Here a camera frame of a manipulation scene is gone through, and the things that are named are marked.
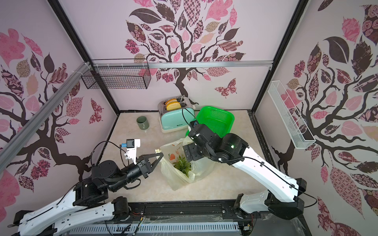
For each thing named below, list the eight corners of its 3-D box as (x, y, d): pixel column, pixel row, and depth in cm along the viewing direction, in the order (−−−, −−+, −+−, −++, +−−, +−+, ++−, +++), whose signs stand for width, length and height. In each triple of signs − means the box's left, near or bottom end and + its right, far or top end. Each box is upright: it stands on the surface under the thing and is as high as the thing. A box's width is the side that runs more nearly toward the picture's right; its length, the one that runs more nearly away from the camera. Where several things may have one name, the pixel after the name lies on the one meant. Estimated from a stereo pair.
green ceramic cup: (138, 130, 111) (135, 123, 105) (140, 122, 116) (137, 116, 110) (148, 130, 111) (145, 123, 105) (150, 122, 116) (147, 116, 110)
